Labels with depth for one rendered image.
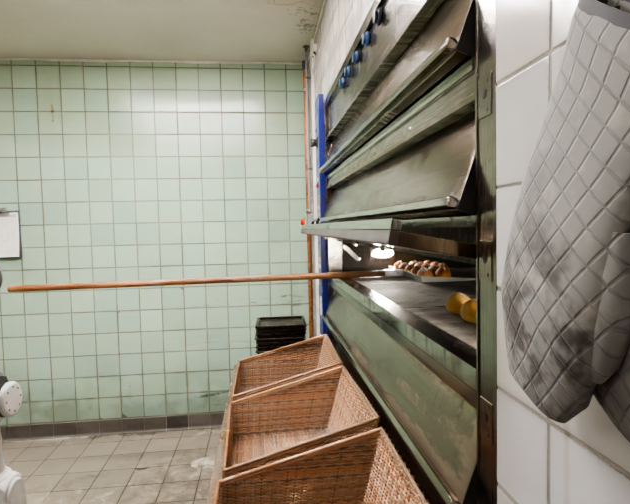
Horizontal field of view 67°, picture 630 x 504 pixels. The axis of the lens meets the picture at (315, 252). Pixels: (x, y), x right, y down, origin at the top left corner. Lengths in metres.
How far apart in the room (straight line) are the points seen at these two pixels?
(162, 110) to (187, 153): 0.34
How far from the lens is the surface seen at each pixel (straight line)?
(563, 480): 0.71
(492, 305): 0.81
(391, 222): 0.80
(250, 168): 3.49
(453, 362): 0.97
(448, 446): 1.04
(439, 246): 0.82
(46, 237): 3.76
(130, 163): 3.61
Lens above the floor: 1.43
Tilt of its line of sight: 3 degrees down
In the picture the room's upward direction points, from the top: 1 degrees counter-clockwise
